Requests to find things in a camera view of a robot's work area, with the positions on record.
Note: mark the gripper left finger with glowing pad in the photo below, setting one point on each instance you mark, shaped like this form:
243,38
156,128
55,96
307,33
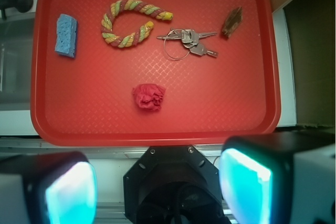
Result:
48,188

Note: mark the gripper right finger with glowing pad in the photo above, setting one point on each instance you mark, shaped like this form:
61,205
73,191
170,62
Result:
283,177

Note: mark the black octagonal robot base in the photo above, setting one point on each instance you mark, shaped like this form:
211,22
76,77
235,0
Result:
173,184

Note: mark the blue sponge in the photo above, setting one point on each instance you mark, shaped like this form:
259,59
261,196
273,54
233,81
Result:
66,41

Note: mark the crumpled red paper ball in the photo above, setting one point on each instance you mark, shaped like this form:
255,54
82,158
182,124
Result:
149,96

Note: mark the red plastic tray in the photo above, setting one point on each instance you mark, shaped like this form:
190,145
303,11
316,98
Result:
88,101

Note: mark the silver keys on ring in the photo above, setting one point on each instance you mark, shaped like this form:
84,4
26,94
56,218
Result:
190,39

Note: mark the multicolour twisted rope toy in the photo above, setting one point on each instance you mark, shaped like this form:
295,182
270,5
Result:
128,23

